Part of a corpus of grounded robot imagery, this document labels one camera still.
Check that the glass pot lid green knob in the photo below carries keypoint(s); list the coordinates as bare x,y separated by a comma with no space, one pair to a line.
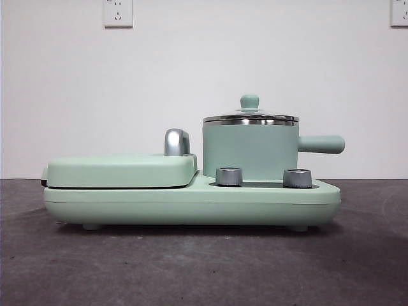
250,101

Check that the silver control knob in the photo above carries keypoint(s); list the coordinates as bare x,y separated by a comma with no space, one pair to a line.
229,176
297,178

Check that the mint green breakfast maker base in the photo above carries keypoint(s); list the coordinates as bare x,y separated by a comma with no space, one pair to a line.
191,204

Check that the mint green hinged griddle cover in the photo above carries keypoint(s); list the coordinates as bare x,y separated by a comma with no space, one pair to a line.
118,169

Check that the white wall socket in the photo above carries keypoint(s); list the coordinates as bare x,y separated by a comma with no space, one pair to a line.
118,12
400,12

